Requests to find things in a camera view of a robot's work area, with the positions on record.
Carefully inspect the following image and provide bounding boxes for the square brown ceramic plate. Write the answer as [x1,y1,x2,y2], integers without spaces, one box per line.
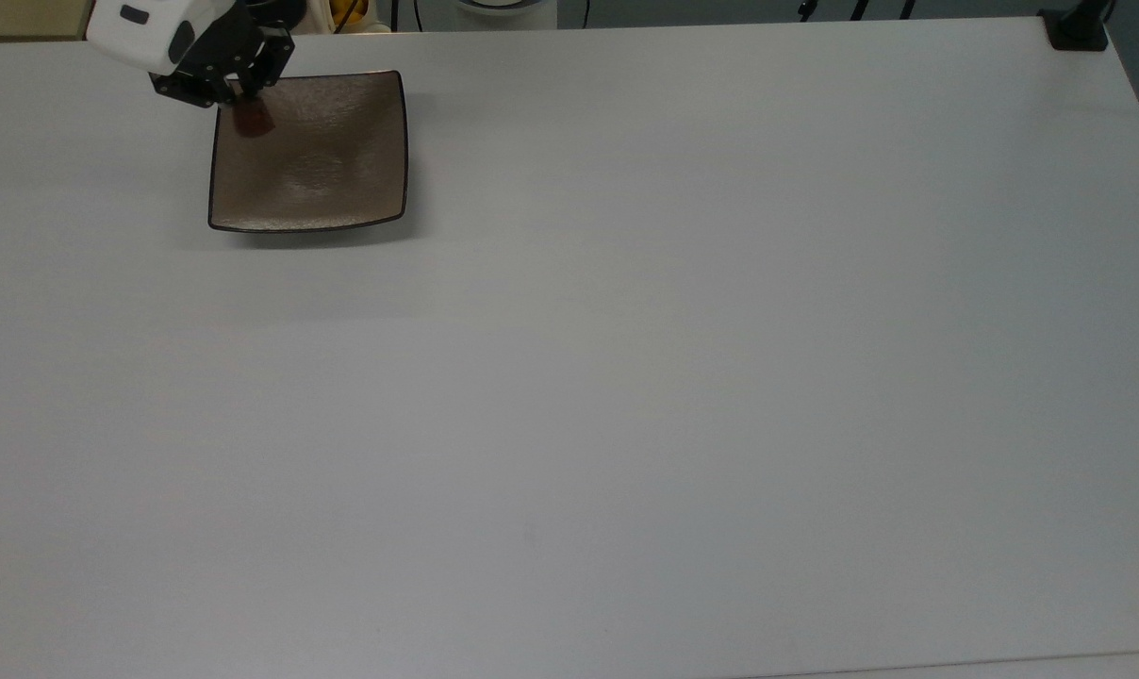
[207,70,409,235]

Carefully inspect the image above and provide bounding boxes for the black table clamp mount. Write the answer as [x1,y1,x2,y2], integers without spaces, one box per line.
[1039,0,1115,53]

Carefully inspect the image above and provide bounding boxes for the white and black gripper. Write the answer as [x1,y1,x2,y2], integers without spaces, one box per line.
[86,0,297,108]

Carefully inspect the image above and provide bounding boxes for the yellow and cream object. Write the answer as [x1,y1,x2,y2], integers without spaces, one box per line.
[305,0,393,35]

